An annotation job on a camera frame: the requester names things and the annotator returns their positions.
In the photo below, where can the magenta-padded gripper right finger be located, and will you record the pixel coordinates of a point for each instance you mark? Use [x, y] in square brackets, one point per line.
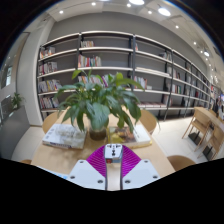
[141, 173]

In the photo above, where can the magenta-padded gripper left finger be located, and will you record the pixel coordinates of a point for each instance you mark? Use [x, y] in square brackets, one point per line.
[85, 173]

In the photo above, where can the small white charger block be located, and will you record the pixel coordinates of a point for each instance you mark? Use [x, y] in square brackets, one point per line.
[113, 153]

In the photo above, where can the yellow cover book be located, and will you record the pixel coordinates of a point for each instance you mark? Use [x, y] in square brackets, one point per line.
[133, 136]

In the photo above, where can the white cover book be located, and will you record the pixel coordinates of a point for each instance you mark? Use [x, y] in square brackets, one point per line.
[65, 136]

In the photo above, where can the green potted plant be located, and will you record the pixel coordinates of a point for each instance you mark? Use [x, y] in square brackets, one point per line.
[98, 110]

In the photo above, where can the grey planter cabinet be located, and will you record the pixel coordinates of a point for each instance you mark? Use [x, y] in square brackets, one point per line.
[13, 131]

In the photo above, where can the light wooden side table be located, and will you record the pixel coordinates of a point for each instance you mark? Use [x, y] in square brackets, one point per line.
[215, 116]

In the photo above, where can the small green plant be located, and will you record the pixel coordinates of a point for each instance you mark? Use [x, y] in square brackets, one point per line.
[17, 100]

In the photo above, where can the grey bookshelf unit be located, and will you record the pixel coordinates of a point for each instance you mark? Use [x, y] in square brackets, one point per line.
[110, 58]

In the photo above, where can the ceiling lights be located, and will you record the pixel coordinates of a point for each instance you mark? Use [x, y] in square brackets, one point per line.
[164, 11]

